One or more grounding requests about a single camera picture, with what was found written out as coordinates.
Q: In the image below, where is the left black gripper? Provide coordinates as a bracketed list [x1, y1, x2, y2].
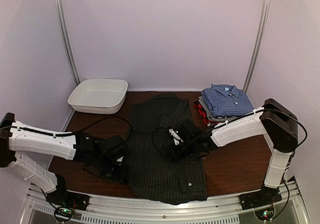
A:
[93, 155, 129, 184]

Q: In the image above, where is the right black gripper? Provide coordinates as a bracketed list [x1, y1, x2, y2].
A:
[168, 138, 198, 162]

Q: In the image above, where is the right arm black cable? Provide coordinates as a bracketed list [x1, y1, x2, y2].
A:
[151, 108, 308, 162]

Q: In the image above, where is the white plastic tub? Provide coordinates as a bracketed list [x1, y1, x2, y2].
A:
[67, 79, 129, 115]

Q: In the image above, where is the aluminium frame post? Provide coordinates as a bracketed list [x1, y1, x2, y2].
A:
[54, 0, 81, 85]
[243, 0, 272, 93]

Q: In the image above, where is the grey folded shirt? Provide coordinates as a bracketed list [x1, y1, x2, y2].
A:
[198, 96, 237, 122]

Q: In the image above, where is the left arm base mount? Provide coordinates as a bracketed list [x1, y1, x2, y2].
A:
[41, 183, 90, 224]

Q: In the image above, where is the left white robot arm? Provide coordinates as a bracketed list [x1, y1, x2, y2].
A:
[0, 112, 130, 206]

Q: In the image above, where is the black pinstriped long sleeve shirt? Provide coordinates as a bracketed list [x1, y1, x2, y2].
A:
[126, 93, 208, 205]

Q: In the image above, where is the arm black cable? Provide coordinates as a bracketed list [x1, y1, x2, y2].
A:
[0, 116, 135, 145]
[151, 108, 308, 162]

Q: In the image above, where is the right aluminium frame post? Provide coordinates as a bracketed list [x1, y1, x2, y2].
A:
[243, 0, 272, 93]

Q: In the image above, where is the front aluminium rail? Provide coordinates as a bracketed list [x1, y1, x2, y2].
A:
[24, 180, 311, 224]

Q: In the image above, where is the blue checked folded shirt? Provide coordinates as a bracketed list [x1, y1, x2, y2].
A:
[201, 84, 254, 118]

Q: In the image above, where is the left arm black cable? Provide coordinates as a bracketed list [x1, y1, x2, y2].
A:
[0, 116, 135, 145]

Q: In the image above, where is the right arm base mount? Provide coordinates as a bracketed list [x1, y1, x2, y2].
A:
[239, 182, 291, 224]

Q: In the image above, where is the left aluminium frame post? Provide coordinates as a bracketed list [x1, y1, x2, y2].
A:
[54, 0, 81, 85]

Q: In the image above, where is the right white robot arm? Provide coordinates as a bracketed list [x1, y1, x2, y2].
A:
[167, 98, 299, 205]

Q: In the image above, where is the red black folded shirt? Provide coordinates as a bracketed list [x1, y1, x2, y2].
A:
[193, 101, 218, 127]

